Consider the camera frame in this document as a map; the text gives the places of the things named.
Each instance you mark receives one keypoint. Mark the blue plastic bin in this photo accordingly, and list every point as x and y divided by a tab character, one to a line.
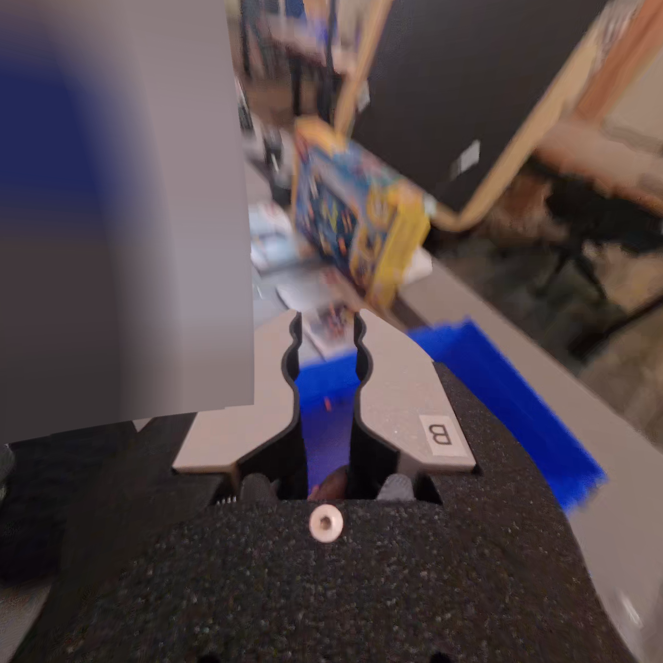
492	373

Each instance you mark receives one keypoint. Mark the wooden top office desk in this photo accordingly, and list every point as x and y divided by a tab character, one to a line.
611	155

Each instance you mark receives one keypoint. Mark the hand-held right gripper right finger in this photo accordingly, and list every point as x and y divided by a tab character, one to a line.
409	399

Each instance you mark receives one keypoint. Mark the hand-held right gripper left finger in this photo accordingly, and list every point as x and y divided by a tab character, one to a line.
269	393

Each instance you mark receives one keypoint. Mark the yellow blue toy brick box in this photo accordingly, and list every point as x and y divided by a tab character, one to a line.
357	207

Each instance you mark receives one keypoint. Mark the large black backdrop board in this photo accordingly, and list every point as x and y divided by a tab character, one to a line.
466	77

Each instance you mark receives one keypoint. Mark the black office chair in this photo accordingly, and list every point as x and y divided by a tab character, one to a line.
580	233

